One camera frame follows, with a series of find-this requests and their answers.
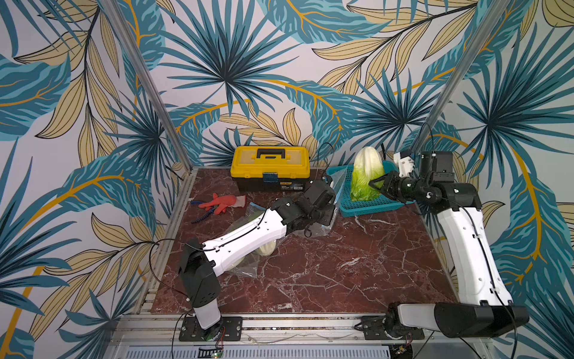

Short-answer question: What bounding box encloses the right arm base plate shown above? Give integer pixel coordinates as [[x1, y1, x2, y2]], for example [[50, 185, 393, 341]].
[[354, 316, 425, 341]]

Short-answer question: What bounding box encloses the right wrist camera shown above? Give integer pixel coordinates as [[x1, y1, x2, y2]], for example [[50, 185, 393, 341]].
[[393, 151, 455, 183]]

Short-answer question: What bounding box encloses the clear zipper bag blue seal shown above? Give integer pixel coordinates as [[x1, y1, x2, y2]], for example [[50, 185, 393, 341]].
[[226, 202, 284, 278]]

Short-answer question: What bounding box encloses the yellow black toolbox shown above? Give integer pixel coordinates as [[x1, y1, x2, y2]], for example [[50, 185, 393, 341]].
[[230, 146, 310, 192]]

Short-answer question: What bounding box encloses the teal plastic basket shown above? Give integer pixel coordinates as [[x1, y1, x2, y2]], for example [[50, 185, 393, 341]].
[[326, 165, 404, 217]]

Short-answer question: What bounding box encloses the front aluminium rail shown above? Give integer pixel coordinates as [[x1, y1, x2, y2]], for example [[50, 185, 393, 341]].
[[104, 314, 496, 358]]

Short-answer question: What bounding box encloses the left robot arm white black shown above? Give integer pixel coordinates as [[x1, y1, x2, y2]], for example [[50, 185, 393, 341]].
[[178, 175, 336, 331]]

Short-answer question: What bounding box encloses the left aluminium frame post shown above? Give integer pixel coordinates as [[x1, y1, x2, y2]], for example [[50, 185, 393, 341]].
[[101, 0, 193, 172]]

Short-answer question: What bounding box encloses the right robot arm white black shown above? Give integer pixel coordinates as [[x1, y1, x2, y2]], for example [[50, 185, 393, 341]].
[[369, 171, 530, 338]]

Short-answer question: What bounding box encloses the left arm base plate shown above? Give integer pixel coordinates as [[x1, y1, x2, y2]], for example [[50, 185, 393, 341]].
[[179, 317, 243, 342]]

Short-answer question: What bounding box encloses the blue handled tool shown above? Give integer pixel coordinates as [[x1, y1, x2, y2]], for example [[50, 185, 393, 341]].
[[190, 200, 214, 225]]

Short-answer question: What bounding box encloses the chinese cabbage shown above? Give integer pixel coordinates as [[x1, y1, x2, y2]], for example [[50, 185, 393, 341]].
[[257, 240, 277, 257], [350, 147, 385, 202]]

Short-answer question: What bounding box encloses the right aluminium frame post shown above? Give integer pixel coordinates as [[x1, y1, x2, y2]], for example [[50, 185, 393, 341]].
[[410, 0, 511, 154]]

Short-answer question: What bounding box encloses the aluminium frame post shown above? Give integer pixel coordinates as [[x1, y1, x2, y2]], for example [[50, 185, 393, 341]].
[[101, 0, 193, 172], [410, 0, 511, 154]]

